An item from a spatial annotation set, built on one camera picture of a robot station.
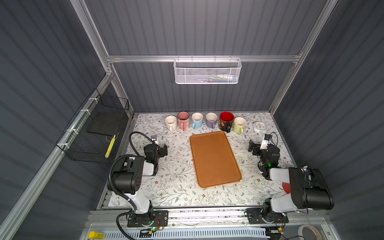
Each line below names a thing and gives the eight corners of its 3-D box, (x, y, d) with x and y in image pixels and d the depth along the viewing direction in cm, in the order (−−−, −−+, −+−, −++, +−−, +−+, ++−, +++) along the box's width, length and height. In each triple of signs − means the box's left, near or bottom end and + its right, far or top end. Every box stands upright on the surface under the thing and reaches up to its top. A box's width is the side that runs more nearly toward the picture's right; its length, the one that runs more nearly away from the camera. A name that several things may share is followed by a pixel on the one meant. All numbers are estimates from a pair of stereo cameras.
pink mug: (177, 133, 109) (176, 123, 101) (178, 121, 117) (177, 111, 108) (189, 133, 109) (188, 123, 101) (189, 121, 117) (189, 111, 108)
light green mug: (233, 137, 107) (236, 128, 99) (231, 126, 114) (234, 117, 105) (243, 137, 107) (247, 128, 99) (241, 126, 114) (244, 117, 105)
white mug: (165, 135, 108) (163, 127, 101) (167, 123, 115) (165, 115, 108) (176, 135, 108) (175, 127, 101) (177, 123, 115) (176, 115, 108)
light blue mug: (193, 132, 110) (193, 123, 102) (191, 122, 117) (191, 112, 109) (203, 131, 111) (204, 122, 103) (201, 121, 118) (202, 111, 110)
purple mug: (206, 130, 111) (206, 123, 105) (205, 119, 118) (206, 112, 112) (217, 130, 111) (218, 123, 105) (215, 119, 118) (217, 112, 112)
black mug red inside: (219, 135, 108) (221, 126, 100) (217, 120, 117) (219, 111, 109) (233, 135, 108) (236, 126, 100) (230, 120, 117) (233, 111, 109)
